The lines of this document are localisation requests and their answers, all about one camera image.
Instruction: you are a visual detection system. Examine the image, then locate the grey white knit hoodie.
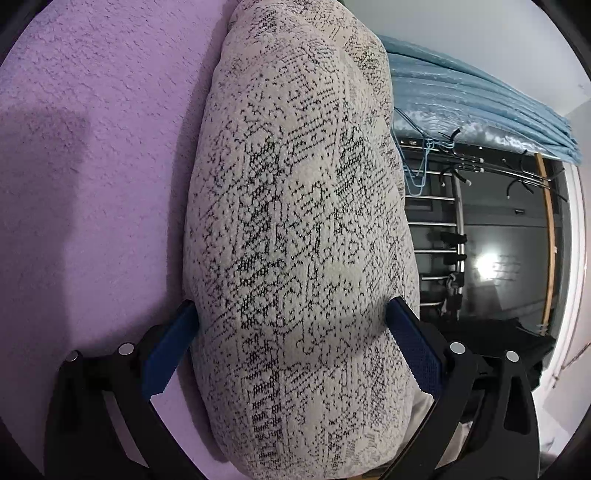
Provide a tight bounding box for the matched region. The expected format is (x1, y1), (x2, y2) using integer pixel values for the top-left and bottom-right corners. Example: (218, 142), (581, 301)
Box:
(183, 1), (420, 479)

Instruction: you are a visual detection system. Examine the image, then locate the metal clothes rack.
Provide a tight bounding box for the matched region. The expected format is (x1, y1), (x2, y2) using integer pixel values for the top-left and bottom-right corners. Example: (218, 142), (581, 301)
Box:
(402, 140), (569, 333)

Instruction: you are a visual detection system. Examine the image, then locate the wooden pole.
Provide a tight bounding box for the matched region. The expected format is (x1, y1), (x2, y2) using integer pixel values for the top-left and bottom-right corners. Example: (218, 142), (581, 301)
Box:
(534, 152), (556, 335)

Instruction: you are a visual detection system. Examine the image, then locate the purple fleece bed blanket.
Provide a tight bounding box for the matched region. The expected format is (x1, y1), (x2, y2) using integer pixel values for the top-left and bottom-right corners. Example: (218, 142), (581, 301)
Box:
(1, 1), (235, 467)

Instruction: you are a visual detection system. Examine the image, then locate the light blue plastic cover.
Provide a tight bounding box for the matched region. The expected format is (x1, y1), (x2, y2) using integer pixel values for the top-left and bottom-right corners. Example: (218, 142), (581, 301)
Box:
(380, 35), (582, 165)

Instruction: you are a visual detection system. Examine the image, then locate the light blue wire hanger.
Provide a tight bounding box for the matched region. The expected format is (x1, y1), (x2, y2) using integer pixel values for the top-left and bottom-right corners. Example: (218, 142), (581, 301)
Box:
(392, 108), (459, 198)

